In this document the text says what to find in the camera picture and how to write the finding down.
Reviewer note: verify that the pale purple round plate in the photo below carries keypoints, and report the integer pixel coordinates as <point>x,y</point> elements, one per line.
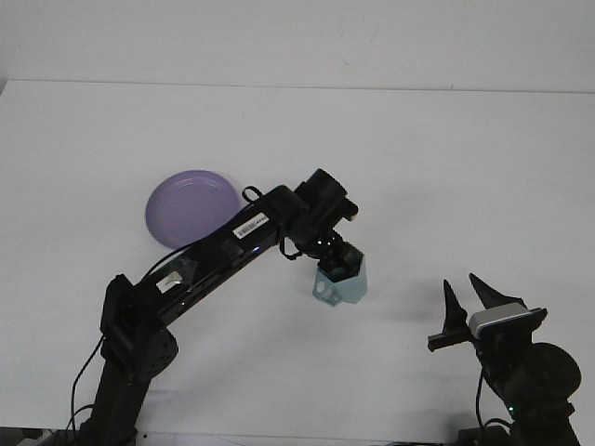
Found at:
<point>186,209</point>

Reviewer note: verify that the pale blue hexagonal cup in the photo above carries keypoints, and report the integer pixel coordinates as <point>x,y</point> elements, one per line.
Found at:
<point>351,290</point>

